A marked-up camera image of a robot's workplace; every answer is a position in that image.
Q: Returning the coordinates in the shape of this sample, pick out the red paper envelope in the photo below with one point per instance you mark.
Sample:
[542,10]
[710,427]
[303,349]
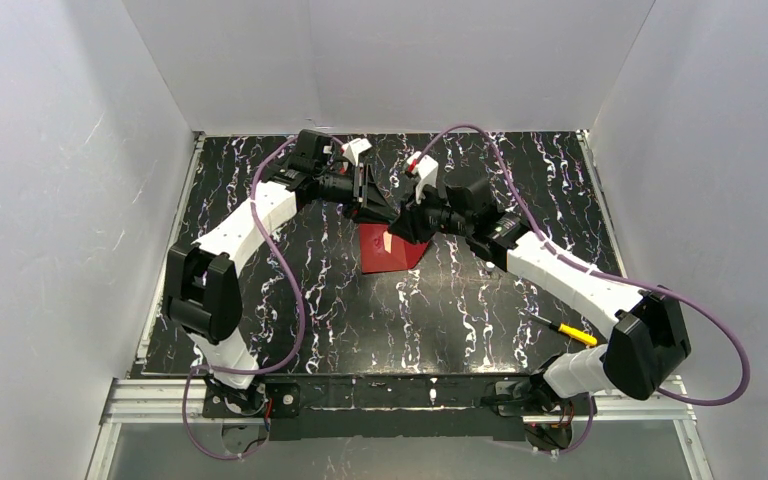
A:
[374,259]

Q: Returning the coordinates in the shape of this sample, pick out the aluminium front rail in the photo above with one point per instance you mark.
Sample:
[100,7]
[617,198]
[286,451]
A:
[169,400]

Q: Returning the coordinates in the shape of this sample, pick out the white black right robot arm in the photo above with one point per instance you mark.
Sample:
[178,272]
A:
[644,333]

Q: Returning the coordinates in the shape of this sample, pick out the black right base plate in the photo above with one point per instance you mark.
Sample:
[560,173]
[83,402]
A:
[526,397]

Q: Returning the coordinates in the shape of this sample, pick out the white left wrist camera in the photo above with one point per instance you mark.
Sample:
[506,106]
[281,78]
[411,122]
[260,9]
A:
[353,150]

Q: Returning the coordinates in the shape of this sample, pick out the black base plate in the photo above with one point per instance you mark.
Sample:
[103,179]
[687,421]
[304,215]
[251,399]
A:
[526,397]
[251,401]

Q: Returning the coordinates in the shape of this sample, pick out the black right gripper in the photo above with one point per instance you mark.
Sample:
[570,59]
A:
[420,216]

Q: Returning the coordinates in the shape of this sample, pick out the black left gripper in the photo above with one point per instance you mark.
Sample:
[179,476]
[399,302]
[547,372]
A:
[362,191]

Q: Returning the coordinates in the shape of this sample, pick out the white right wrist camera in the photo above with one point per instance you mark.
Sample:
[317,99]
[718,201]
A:
[423,170]

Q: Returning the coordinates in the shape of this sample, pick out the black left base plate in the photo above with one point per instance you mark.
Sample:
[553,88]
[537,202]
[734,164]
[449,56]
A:
[251,401]

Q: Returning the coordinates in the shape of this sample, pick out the cream paper letter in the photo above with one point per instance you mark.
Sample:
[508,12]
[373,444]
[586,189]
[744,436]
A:
[387,240]

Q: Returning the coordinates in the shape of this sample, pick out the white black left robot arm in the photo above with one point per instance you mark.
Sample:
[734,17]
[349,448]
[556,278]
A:
[201,288]

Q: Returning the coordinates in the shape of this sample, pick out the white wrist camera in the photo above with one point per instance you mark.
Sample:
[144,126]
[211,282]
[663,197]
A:
[423,170]
[353,150]

